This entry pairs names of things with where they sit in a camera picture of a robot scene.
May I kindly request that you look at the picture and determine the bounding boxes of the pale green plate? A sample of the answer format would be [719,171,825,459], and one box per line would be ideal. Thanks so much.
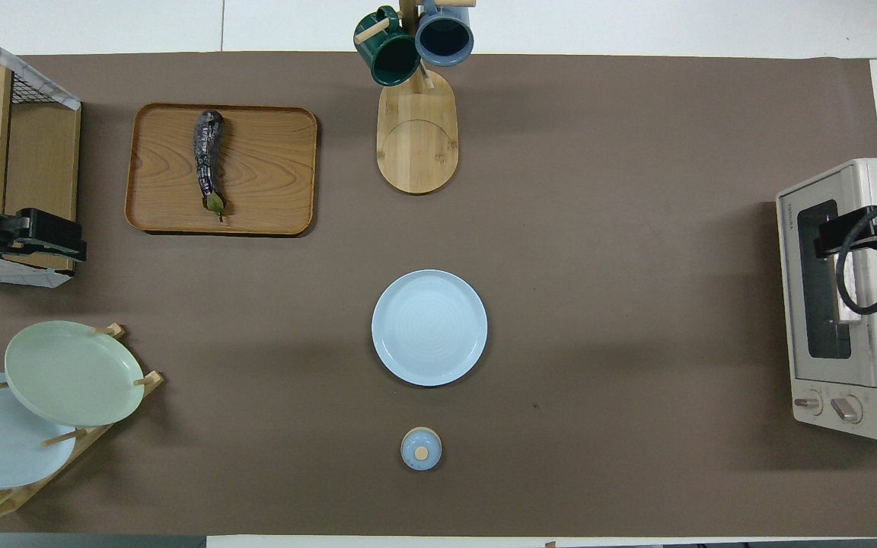
[4,320,146,428]

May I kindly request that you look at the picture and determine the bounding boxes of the wooden shelf with wire frame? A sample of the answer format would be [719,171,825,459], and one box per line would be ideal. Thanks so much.
[0,17,84,289]

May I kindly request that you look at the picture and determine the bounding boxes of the light blue round plate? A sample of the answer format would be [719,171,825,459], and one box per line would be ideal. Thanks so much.
[372,269,489,387]

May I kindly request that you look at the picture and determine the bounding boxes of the brown table mat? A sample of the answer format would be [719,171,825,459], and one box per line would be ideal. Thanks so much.
[0,51,877,538]

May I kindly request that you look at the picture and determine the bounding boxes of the rectangular wooden tray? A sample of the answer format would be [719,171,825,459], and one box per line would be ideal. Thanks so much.
[125,103,319,237]

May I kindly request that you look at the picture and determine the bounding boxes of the dark purple eggplant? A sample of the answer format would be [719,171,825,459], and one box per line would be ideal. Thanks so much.
[193,110,228,224]

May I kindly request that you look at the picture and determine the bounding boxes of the dark green mug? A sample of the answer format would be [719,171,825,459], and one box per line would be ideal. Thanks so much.
[353,6,423,88]

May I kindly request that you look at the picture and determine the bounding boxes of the blue mug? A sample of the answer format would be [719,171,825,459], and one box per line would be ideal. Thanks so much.
[414,0,476,68]

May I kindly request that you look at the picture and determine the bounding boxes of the wooden mug tree stand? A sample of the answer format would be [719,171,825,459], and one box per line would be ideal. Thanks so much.
[355,0,477,196]

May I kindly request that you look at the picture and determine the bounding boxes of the wooden plate rack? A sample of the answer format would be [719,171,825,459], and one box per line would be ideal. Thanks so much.
[0,323,165,523]

